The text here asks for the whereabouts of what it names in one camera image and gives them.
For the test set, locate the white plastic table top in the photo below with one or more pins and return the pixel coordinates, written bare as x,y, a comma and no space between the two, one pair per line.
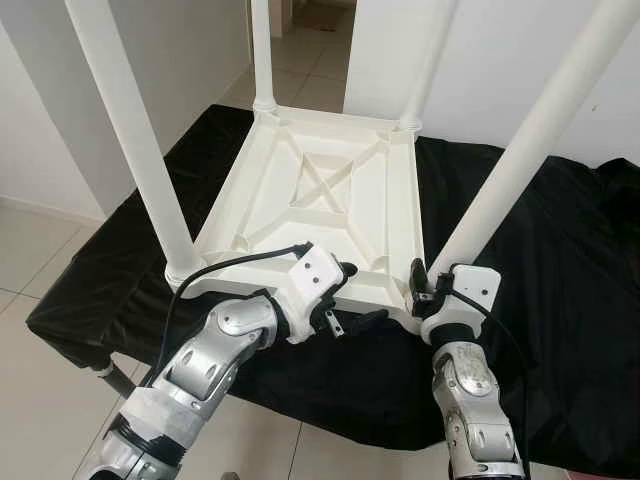
270,215

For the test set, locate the white plastic table leg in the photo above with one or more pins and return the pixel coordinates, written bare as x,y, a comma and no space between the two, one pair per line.
263,50
430,50
130,130
530,140

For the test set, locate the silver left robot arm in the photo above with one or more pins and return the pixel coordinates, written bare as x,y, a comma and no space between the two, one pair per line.
215,350

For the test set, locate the black metal table leg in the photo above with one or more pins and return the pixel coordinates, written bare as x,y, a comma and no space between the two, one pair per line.
112,380

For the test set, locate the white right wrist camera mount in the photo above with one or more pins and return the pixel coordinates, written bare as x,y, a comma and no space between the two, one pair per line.
470,290

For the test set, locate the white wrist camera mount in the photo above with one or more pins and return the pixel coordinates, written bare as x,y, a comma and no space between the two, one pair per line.
315,275
470,290

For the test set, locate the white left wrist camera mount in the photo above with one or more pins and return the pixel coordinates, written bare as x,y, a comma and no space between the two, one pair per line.
315,275

